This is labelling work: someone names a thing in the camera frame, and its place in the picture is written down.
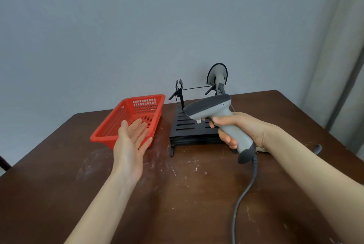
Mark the beige curtain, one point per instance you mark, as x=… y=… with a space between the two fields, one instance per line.
x=338 y=53

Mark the grey barcode scanner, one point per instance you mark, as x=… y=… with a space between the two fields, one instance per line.
x=207 y=106

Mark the person's right thumb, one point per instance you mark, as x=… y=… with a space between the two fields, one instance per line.
x=226 y=120

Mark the dark chair part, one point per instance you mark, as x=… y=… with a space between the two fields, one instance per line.
x=4 y=163

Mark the red plastic basket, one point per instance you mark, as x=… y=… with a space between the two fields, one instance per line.
x=113 y=127

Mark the person's left forearm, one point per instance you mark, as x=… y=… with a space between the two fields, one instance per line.
x=105 y=209

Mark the person's left middle finger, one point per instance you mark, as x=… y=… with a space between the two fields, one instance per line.
x=140 y=132

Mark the grey scanner stand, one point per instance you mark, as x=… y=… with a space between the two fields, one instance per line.
x=217 y=74

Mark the person's left little finger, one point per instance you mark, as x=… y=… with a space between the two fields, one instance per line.
x=146 y=143

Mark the black slotted rack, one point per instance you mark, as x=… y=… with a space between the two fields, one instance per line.
x=187 y=128

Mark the person's left thumb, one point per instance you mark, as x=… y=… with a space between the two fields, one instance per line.
x=124 y=129

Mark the person's left hand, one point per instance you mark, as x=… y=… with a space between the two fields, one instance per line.
x=126 y=155

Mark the person's right forearm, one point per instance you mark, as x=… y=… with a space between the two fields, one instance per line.
x=310 y=178

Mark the person's right hand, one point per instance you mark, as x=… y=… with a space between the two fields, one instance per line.
x=250 y=127

